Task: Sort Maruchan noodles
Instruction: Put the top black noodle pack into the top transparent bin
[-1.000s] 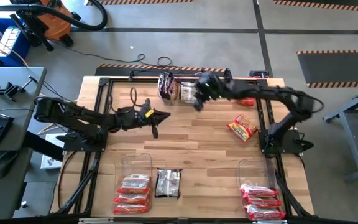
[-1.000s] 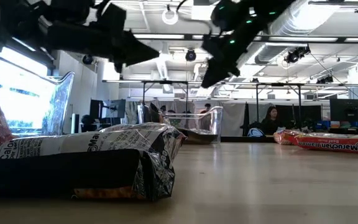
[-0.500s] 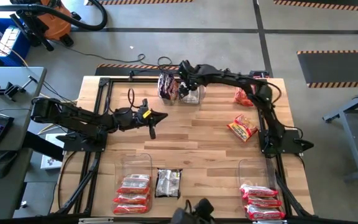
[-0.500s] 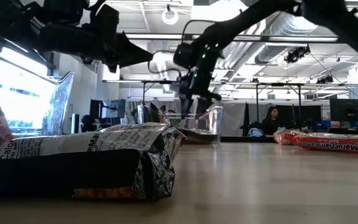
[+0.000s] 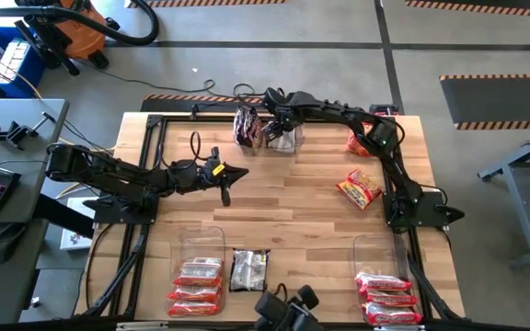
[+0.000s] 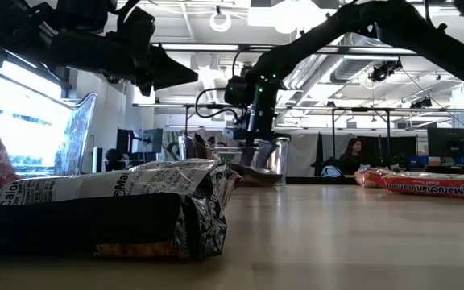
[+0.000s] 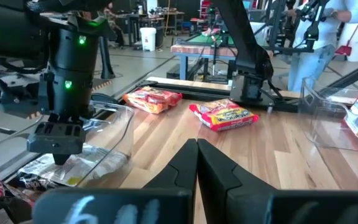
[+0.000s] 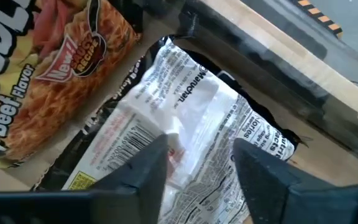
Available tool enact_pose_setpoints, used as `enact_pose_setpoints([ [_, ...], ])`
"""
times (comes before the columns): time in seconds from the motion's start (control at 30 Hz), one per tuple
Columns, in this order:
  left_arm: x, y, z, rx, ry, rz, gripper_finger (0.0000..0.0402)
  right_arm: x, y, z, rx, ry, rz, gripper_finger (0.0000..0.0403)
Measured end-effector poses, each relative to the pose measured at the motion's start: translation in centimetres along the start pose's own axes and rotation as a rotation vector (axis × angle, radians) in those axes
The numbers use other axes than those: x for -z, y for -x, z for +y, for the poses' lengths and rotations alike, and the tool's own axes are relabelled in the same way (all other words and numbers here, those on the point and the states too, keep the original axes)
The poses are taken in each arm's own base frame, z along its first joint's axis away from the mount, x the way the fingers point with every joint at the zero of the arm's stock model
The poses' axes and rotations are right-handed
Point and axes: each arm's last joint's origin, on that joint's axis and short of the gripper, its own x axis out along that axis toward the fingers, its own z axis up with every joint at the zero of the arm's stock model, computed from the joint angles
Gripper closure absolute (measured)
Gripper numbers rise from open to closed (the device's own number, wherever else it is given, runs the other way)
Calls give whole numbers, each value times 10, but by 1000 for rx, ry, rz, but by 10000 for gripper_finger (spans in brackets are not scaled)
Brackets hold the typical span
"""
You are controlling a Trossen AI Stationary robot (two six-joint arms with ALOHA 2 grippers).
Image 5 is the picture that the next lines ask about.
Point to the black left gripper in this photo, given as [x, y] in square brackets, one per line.
[214, 174]

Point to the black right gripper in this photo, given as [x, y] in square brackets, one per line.
[284, 120]

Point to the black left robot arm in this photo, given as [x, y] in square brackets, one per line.
[108, 172]

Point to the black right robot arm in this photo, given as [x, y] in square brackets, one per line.
[338, 112]

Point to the clear plastic bin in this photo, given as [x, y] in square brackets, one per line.
[375, 253]
[196, 241]
[265, 148]

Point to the black hazard-striped floor mat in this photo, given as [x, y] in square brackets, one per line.
[177, 105]
[481, 7]
[499, 101]
[205, 2]

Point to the black red device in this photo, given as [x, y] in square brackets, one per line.
[382, 109]

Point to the black blocky device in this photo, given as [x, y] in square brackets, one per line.
[288, 312]

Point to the white box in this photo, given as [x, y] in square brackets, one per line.
[74, 239]

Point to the black desk leg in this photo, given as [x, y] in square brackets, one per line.
[62, 216]

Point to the grey desk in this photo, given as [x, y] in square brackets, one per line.
[39, 138]

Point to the orange shop vacuum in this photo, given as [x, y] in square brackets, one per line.
[83, 39]

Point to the blue plastic crate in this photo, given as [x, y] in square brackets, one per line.
[30, 69]

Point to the black computer mouse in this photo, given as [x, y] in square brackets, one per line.
[7, 239]

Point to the grey metal stand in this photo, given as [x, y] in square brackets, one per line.
[522, 216]

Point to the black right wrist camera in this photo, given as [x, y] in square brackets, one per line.
[275, 100]

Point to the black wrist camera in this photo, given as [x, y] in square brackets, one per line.
[275, 100]
[186, 171]

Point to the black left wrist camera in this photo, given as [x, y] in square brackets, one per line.
[186, 171]

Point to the black metal table frame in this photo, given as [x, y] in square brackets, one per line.
[151, 138]

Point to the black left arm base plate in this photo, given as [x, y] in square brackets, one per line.
[108, 213]

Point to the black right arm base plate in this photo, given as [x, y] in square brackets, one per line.
[430, 216]

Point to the black desk clamp mount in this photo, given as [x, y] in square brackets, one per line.
[12, 133]

